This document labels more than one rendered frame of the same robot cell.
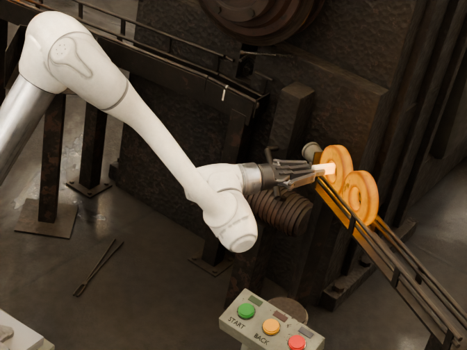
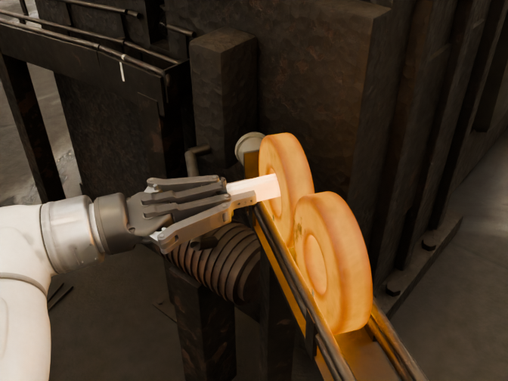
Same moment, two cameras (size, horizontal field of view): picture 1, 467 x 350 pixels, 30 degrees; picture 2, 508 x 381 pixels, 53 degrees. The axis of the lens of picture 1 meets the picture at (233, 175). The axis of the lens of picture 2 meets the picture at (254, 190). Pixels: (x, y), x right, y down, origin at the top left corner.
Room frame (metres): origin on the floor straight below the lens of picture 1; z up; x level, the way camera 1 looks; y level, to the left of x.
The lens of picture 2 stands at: (1.61, -0.35, 1.13)
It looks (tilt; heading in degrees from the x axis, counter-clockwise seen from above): 38 degrees down; 10
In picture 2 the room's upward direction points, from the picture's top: straight up
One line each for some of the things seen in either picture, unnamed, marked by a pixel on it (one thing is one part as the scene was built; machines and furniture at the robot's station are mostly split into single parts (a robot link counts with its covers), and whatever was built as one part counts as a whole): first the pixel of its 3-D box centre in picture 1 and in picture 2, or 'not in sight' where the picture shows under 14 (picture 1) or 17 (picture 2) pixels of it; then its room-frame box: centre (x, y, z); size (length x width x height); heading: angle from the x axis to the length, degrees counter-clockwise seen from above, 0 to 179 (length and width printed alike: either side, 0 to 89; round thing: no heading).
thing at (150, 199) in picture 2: (292, 170); (186, 199); (2.11, -0.16, 0.70); 0.11 x 0.01 x 0.04; 117
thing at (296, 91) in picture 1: (291, 121); (226, 99); (2.43, -0.14, 0.68); 0.11 x 0.08 x 0.24; 151
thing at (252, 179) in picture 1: (248, 178); (77, 232); (2.04, -0.04, 0.69); 0.09 x 0.06 x 0.09; 26
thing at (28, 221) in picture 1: (46, 136); not in sight; (2.53, 0.66, 0.36); 0.26 x 0.20 x 0.72; 96
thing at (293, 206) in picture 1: (264, 254); (218, 318); (2.26, -0.15, 0.27); 0.22 x 0.13 x 0.53; 61
